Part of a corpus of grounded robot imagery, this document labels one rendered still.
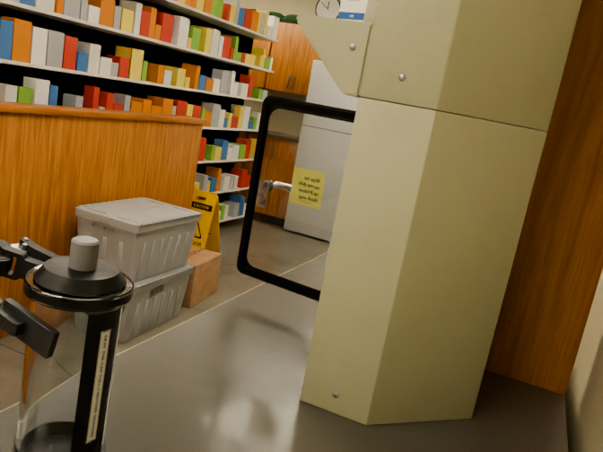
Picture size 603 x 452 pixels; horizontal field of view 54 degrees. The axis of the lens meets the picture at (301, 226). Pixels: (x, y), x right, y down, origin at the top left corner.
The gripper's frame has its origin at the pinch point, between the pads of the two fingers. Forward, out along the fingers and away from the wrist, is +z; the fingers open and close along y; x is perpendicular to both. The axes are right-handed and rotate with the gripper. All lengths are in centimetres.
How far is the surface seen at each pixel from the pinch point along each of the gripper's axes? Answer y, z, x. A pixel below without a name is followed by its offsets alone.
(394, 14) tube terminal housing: 34, 9, -43
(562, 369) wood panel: 70, 57, 1
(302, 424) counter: 27.2, 23.3, 13.5
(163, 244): 215, -112, 91
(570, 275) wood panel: 70, 50, -16
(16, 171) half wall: 158, -165, 70
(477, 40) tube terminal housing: 36, 21, -44
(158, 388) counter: 22.1, 2.3, 18.4
